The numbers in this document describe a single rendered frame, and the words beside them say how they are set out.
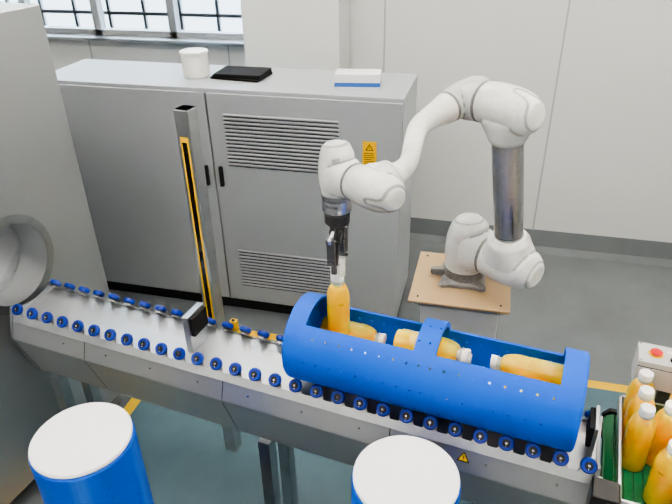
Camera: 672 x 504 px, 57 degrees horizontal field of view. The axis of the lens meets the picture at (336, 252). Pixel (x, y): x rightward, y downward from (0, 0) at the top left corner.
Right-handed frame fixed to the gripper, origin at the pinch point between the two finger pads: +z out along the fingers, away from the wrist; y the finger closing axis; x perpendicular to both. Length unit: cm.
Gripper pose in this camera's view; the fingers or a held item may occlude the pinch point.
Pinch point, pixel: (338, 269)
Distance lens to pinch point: 190.8
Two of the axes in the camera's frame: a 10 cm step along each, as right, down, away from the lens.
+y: -3.8, 4.7, -8.0
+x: 9.3, 1.8, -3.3
